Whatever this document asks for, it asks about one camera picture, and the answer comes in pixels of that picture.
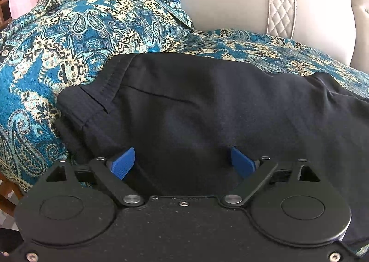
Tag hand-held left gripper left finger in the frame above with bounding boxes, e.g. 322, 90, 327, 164
44, 147, 146, 208

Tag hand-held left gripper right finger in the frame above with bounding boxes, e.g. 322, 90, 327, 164
221, 146, 321, 209

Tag black pants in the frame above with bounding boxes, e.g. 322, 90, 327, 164
53, 52, 369, 254

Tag teal paisley blanket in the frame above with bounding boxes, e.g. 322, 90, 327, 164
0, 0, 369, 257

